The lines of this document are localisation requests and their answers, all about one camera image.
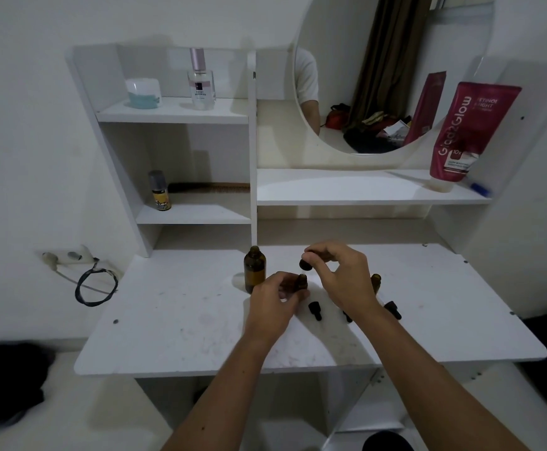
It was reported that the person's right hand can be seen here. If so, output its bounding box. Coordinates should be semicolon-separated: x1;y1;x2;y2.
303;242;382;323

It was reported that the person's left hand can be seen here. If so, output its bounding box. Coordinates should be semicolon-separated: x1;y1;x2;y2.
244;271;312;348

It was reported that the large amber glass bottle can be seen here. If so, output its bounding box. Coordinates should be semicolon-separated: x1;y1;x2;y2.
243;246;267;294

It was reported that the person's left forearm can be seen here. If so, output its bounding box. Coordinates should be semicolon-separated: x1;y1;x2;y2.
160;331;286;451

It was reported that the person's right forearm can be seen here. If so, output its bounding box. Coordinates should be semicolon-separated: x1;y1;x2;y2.
353;300;533;451

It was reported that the small yellow label bottle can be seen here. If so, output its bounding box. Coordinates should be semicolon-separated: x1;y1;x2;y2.
147;170;173;212

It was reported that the person's right leg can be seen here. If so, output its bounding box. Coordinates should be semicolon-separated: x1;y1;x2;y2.
361;430;415;451

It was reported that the clear perfume bottle pink cap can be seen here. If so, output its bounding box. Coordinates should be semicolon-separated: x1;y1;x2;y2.
187;47;217;111

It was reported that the white vanity desk with shelves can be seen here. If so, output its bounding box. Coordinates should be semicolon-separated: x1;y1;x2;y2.
69;41;547;451

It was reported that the brown comb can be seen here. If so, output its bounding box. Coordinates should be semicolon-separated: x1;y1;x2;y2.
168;182;251;195

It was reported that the blue pen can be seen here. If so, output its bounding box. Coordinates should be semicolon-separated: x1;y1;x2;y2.
463;180;492;198

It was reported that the red cosmetic tube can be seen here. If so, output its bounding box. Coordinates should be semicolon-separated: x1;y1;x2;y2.
429;81;523;193

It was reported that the round mirror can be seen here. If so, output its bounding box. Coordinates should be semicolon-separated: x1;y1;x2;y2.
293;0;495;155

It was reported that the white and blue cream jar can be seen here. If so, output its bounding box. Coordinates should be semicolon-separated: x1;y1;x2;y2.
125;78;163;110

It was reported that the black cloth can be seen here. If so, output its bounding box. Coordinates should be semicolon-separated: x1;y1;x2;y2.
0;342;56;428

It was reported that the black coiled cable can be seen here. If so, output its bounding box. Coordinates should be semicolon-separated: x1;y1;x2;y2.
75;257;119;308

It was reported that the white wall socket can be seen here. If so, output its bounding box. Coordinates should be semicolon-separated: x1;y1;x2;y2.
38;246;95;268

